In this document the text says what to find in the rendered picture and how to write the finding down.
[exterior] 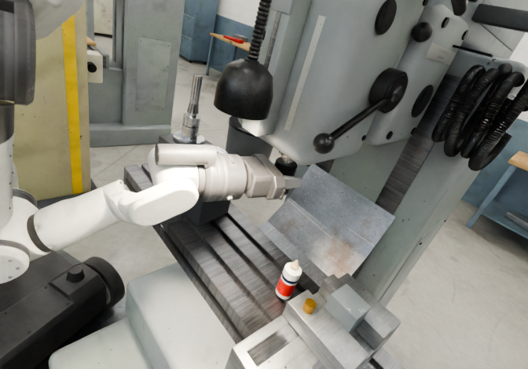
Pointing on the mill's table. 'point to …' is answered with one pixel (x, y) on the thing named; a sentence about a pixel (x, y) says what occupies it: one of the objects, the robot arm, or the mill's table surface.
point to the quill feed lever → (394, 83)
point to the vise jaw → (324, 334)
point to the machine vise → (267, 346)
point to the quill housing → (342, 56)
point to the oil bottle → (288, 279)
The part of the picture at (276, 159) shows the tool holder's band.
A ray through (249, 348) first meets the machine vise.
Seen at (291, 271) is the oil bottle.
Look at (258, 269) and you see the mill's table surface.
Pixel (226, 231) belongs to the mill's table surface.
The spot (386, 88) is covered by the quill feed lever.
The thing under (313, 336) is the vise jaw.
